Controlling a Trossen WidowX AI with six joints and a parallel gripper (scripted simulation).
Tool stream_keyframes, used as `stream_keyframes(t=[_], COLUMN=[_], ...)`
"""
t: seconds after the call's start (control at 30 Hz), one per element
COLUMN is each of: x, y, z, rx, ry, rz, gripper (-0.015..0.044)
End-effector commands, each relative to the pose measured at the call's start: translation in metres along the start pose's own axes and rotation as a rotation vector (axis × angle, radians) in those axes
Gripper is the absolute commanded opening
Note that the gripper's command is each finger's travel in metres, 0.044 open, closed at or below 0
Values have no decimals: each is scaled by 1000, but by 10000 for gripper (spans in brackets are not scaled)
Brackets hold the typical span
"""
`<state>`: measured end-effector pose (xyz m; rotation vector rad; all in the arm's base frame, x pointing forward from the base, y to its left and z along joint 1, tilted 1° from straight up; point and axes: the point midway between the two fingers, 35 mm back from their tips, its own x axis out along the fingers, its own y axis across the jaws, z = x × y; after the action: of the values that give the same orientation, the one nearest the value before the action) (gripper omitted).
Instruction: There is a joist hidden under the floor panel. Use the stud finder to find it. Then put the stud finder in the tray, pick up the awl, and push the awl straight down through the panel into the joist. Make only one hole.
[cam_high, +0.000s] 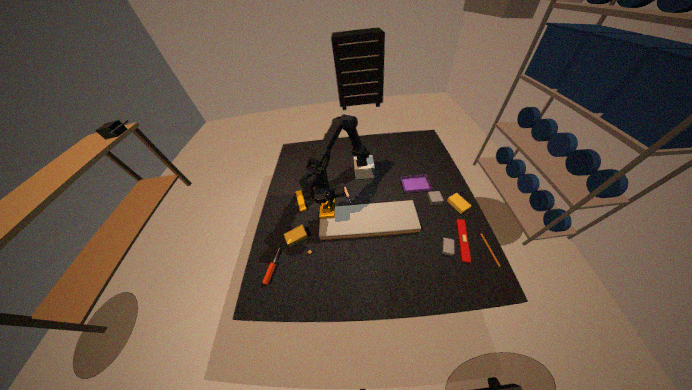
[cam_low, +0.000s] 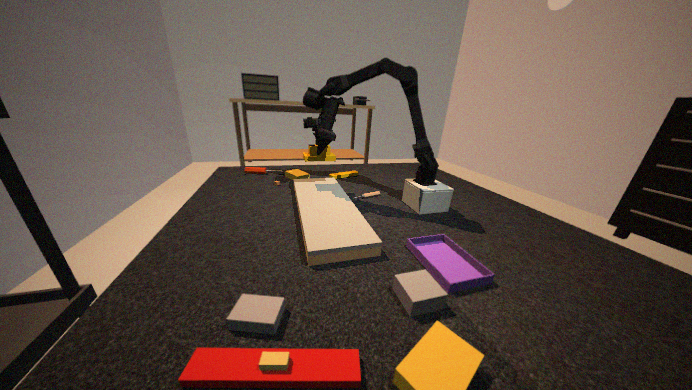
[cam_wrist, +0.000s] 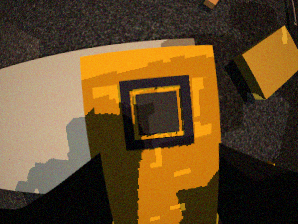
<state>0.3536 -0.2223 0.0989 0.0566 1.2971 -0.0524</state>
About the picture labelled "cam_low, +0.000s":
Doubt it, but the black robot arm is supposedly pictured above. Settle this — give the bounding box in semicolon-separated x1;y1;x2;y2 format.
303;58;439;186

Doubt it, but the red flat bar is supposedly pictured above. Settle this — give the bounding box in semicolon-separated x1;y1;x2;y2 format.
178;348;361;388

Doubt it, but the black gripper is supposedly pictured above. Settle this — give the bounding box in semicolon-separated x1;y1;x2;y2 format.
312;111;336;155

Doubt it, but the purple shallow tray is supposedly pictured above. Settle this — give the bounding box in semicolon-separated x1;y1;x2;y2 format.
406;234;495;294

